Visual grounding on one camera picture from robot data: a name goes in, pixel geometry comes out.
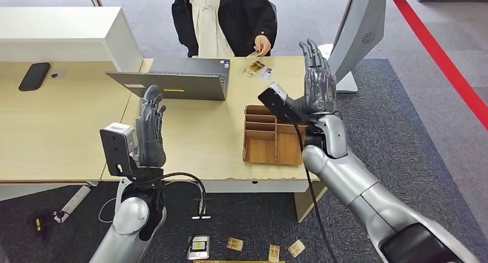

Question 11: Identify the white power strip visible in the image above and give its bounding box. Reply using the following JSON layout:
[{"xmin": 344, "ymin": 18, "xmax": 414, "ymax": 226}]
[{"xmin": 53, "ymin": 185, "xmax": 92, "ymax": 224}]

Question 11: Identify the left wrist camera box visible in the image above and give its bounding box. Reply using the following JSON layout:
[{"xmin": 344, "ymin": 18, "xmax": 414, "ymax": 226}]
[{"xmin": 99, "ymin": 122, "xmax": 137, "ymax": 177}]

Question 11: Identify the black object with yellow label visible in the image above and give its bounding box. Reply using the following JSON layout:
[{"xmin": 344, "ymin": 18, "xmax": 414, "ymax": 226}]
[{"xmin": 29, "ymin": 209, "xmax": 58, "ymax": 235}]

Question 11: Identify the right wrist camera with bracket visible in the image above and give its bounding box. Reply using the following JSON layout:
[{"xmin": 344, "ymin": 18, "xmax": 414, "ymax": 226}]
[{"xmin": 257, "ymin": 82, "xmax": 306, "ymax": 124}]

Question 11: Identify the white desk apron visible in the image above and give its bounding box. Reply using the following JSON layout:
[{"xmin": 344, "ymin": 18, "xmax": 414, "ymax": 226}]
[{"xmin": 198, "ymin": 180, "xmax": 311, "ymax": 194}]

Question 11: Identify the wooden desk leg panel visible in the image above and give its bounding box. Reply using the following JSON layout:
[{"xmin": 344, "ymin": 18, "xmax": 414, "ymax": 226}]
[{"xmin": 293, "ymin": 181, "xmax": 328, "ymax": 223}]

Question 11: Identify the white cable plug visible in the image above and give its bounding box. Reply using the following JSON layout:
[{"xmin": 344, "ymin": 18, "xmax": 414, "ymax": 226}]
[{"xmin": 192, "ymin": 202, "xmax": 212, "ymax": 220}]

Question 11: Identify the white and black small device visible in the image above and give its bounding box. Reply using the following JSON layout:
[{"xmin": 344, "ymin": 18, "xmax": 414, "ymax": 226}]
[{"xmin": 186, "ymin": 235, "xmax": 211, "ymax": 261}]

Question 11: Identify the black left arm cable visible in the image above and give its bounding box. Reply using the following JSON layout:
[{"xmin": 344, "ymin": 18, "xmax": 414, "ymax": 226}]
[{"xmin": 146, "ymin": 172, "xmax": 207, "ymax": 218}]

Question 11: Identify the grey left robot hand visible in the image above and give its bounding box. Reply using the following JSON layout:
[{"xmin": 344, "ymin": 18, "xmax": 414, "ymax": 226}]
[{"xmin": 134, "ymin": 85, "xmax": 167, "ymax": 169}]

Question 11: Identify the wooden compartment organizer box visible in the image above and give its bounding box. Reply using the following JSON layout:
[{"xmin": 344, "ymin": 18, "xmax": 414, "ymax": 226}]
[{"xmin": 242, "ymin": 105, "xmax": 309, "ymax": 166}]

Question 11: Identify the silver kiosk screen stand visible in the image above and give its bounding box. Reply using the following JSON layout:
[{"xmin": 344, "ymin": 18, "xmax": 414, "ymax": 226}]
[{"xmin": 327, "ymin": 0, "xmax": 388, "ymax": 93}]

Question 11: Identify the person's left hand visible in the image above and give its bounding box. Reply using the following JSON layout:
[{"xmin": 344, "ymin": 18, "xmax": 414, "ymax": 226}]
[{"xmin": 253, "ymin": 35, "xmax": 272, "ymax": 57}]

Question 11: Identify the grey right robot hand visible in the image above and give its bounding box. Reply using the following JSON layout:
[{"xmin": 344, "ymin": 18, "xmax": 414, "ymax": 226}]
[{"xmin": 285, "ymin": 39, "xmax": 337, "ymax": 117}]

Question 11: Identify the black smartphone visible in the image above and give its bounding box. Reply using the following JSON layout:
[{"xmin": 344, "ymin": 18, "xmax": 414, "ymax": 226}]
[{"xmin": 18, "ymin": 62, "xmax": 51, "ymax": 92}]

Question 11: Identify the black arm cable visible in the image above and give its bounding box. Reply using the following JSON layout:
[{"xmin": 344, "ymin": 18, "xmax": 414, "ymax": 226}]
[
  {"xmin": 292, "ymin": 123, "xmax": 340, "ymax": 263},
  {"xmin": 146, "ymin": 172, "xmax": 207, "ymax": 218}
]

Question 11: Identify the white round base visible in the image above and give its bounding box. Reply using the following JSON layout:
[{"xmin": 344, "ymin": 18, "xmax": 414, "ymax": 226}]
[{"xmin": 317, "ymin": 43, "xmax": 336, "ymax": 60}]

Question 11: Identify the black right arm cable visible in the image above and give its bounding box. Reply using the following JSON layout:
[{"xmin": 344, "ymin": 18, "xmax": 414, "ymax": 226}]
[{"xmin": 292, "ymin": 123, "xmax": 340, "ymax": 263}]

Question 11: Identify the person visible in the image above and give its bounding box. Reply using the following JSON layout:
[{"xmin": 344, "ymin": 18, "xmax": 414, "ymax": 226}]
[{"xmin": 171, "ymin": 0, "xmax": 278, "ymax": 58}]

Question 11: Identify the grey laptop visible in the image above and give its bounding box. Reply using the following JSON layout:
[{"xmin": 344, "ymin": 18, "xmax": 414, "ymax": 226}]
[{"xmin": 105, "ymin": 56, "xmax": 231, "ymax": 101}]

